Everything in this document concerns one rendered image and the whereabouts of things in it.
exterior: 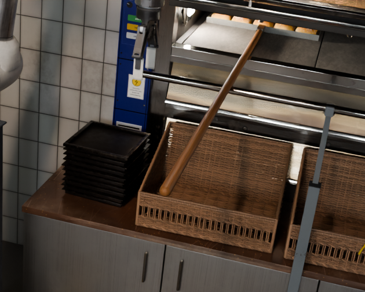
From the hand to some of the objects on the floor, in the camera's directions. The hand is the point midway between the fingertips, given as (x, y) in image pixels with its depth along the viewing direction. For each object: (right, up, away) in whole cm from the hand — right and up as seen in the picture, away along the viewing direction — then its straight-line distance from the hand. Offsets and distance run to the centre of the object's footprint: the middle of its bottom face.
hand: (143, 70), depth 221 cm
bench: (+64, -114, +90) cm, 158 cm away
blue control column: (+3, -50, +215) cm, 221 cm away
